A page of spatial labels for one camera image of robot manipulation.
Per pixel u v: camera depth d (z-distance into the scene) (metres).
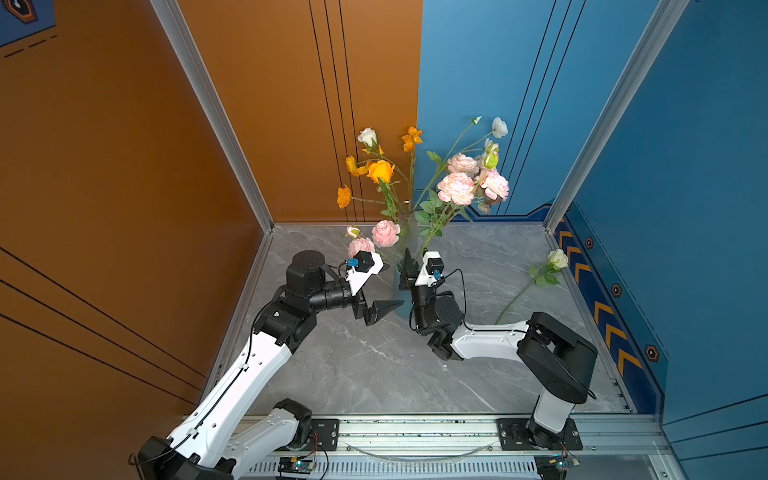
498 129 0.87
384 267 0.66
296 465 0.71
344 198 0.79
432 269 0.62
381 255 0.76
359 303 0.56
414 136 0.89
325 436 0.74
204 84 0.81
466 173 0.69
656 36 0.73
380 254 0.75
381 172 0.75
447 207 0.63
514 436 0.72
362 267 0.53
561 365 0.46
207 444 0.38
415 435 0.76
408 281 0.68
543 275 1.05
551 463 0.70
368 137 0.89
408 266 0.72
